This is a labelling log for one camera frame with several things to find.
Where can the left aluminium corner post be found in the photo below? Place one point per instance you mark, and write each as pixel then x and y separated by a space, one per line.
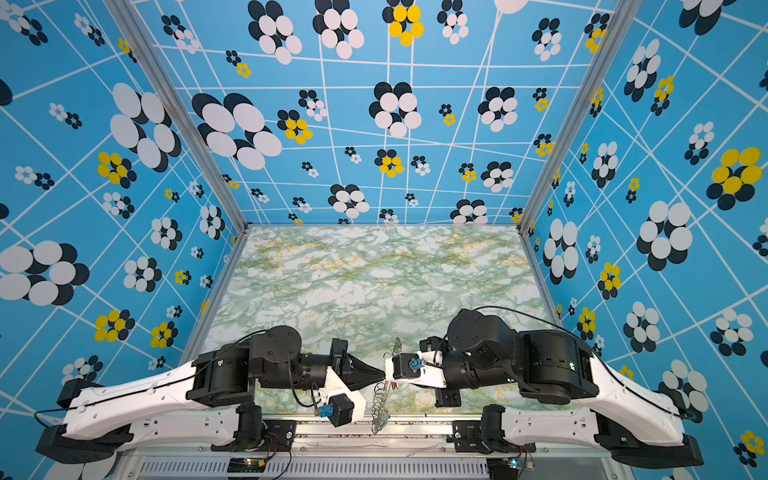
pixel 128 21

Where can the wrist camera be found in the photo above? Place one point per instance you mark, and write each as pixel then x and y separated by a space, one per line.
pixel 410 368
pixel 338 403

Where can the aluminium corner post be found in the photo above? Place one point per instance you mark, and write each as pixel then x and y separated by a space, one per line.
pixel 128 21
pixel 619 25

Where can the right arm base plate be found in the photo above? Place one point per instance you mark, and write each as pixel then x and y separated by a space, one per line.
pixel 477 436

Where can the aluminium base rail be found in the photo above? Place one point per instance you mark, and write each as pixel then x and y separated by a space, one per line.
pixel 409 447

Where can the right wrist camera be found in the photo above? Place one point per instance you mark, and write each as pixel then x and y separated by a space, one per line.
pixel 410 368

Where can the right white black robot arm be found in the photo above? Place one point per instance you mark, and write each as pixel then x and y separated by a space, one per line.
pixel 596 406

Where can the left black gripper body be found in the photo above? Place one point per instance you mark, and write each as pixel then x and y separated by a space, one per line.
pixel 341 346

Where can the right aluminium corner post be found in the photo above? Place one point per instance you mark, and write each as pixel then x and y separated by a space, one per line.
pixel 619 25

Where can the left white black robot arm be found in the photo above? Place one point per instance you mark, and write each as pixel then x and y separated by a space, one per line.
pixel 210 399

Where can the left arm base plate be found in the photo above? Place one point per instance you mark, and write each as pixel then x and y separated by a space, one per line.
pixel 264 436

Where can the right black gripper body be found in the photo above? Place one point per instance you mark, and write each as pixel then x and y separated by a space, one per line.
pixel 447 398

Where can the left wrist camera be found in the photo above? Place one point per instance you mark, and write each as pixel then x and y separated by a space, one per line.
pixel 338 403

